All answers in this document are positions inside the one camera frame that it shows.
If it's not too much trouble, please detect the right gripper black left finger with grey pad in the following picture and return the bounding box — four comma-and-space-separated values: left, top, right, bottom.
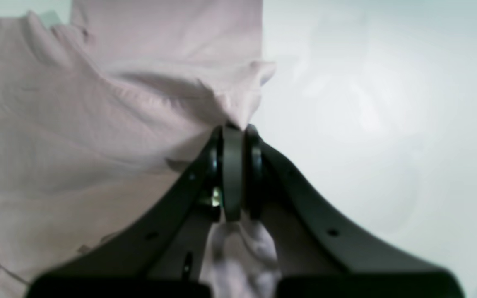
27, 126, 243, 298

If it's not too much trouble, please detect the right gripper black right finger with grey pad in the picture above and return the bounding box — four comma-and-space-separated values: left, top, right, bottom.
243, 125, 464, 298

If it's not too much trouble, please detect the mauve T-shirt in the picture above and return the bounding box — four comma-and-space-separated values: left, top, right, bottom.
0, 0, 275, 298

